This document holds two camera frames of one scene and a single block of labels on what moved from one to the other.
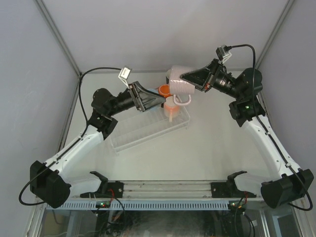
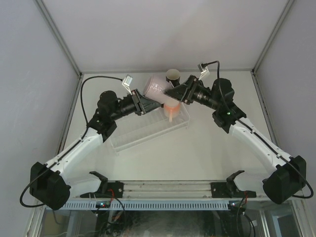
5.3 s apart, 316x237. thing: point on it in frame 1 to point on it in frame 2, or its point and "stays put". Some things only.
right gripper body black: [212, 76] to [190, 89]
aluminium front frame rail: [169, 190] stays put
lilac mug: [179, 86] to [155, 86]
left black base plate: [115, 190] stays put
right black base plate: [221, 190] stays put
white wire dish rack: [137, 129] stays put
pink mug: [171, 108] stays put
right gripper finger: [202, 78] to [180, 92]
